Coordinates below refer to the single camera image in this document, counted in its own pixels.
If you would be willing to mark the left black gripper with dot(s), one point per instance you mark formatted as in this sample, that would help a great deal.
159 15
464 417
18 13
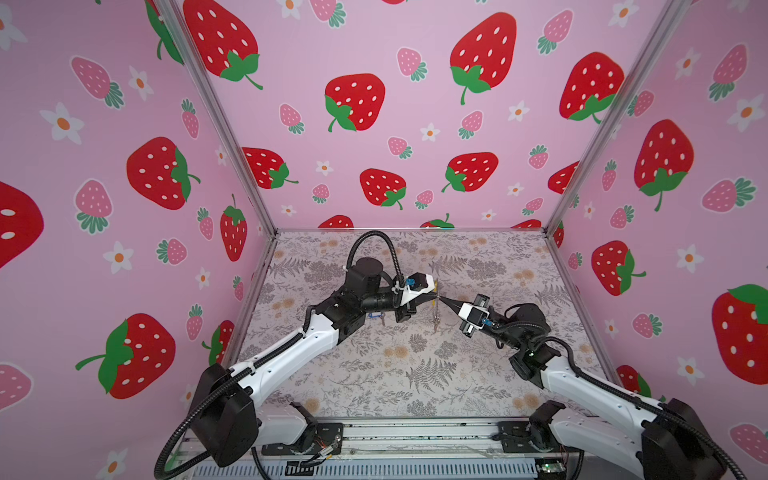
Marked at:
403 313

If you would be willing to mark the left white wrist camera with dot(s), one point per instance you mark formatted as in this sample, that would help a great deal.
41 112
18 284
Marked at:
414 284

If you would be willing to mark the corner aluminium post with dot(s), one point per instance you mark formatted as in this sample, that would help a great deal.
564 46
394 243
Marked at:
180 35
661 33

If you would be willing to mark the key with red tag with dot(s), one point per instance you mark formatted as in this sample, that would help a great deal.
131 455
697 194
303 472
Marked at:
435 317

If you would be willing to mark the right corner aluminium post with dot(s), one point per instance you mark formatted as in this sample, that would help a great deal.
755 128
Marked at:
661 33

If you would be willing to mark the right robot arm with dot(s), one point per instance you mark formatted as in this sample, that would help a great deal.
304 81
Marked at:
649 438

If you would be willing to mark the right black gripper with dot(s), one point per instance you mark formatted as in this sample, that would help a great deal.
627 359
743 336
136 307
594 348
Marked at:
467 330

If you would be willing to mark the grey strap keyring yellow clasp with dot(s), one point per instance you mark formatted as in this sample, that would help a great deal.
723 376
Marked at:
437 291

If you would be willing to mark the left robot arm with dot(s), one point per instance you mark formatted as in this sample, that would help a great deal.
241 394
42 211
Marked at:
230 412

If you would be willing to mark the left corner aluminium post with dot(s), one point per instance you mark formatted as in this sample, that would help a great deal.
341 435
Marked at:
180 35

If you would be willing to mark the key with blue tag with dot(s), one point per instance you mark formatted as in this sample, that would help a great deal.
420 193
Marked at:
379 316

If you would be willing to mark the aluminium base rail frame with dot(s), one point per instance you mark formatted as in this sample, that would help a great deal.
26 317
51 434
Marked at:
441 448

